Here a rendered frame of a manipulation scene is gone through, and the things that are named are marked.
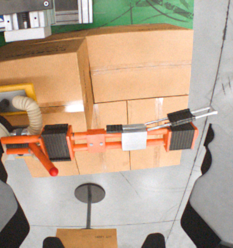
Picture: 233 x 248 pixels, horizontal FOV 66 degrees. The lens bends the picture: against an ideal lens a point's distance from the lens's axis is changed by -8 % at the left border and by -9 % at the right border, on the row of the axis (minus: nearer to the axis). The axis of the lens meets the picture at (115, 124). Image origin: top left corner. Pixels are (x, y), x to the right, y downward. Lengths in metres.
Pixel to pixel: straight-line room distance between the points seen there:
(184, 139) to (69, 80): 0.44
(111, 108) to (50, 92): 0.55
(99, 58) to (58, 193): 1.97
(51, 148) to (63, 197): 2.19
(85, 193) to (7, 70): 2.05
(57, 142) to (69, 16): 1.02
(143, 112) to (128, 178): 1.31
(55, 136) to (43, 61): 0.30
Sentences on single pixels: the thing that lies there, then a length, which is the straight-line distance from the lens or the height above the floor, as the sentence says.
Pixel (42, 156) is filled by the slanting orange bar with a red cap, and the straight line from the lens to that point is 0.52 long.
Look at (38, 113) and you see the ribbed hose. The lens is 0.59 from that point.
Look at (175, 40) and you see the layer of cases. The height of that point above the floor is 0.54.
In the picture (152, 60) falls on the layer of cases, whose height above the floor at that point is 0.54.
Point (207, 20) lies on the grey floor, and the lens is 1.84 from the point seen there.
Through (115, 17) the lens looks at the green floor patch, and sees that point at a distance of 1.63.
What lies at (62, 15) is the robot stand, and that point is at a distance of 1.44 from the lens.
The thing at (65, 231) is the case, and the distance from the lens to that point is 2.12.
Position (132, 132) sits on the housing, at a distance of 0.53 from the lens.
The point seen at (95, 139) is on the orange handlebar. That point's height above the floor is 1.20.
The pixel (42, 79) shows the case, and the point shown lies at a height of 0.94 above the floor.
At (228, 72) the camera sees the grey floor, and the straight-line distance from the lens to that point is 2.05.
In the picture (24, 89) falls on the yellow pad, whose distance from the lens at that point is 0.64.
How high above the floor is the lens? 1.63
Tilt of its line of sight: 58 degrees down
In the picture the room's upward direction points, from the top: 174 degrees clockwise
